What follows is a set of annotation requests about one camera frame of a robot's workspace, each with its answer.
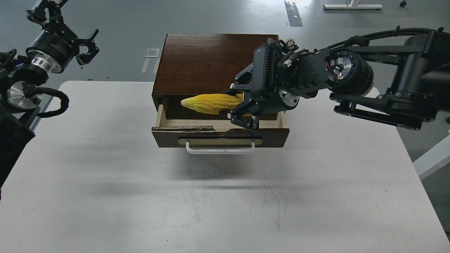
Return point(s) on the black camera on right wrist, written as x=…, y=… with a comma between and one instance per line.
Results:
x=263, y=70

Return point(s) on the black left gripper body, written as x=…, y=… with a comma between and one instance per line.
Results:
x=50, y=53

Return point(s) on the white desk base bar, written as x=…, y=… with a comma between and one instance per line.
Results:
x=353, y=4

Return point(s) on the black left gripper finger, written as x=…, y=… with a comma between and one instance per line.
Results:
x=47, y=13
x=89, y=43

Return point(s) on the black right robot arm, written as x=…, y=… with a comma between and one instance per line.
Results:
x=397, y=77

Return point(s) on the yellow corn cob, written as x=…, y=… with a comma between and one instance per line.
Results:
x=213, y=103

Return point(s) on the dark wooden drawer cabinet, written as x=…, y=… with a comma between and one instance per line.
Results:
x=194, y=64

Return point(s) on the wooden drawer with white handle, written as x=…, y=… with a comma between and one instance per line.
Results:
x=177, y=126

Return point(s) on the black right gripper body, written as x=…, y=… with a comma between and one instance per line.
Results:
x=282, y=99

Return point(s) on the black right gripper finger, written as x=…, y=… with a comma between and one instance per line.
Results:
x=246, y=114
x=242, y=83

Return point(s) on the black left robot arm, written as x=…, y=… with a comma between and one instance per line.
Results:
x=23, y=97

